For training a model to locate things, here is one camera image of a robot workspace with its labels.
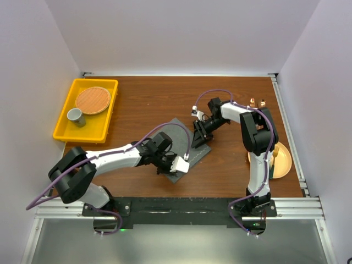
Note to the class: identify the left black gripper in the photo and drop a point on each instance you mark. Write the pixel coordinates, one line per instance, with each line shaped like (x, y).
(167, 170)

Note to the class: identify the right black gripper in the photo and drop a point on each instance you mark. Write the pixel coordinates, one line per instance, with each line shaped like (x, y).
(201, 136)

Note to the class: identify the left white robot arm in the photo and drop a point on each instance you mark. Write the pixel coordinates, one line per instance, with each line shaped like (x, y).
(77, 184)

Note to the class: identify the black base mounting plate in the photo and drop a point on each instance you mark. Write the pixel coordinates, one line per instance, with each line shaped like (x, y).
(127, 212)

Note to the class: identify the golden round plate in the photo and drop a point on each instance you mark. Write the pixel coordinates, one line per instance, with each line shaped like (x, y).
(283, 164)

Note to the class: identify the yellow plastic tray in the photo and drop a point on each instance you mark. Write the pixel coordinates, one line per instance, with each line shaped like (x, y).
(96, 128)

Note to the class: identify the orange woven coaster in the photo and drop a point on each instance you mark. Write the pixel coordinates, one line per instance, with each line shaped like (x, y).
(93, 100)

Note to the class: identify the grey ceramic cup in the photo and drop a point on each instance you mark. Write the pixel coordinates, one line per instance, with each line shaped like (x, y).
(76, 116)

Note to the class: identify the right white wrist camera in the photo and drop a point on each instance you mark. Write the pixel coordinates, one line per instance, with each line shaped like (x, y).
(195, 112)

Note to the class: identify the gold fork green handle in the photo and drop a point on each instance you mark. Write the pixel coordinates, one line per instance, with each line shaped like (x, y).
(274, 155)

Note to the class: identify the aluminium frame rail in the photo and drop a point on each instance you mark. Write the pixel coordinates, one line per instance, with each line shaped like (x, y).
(291, 208)

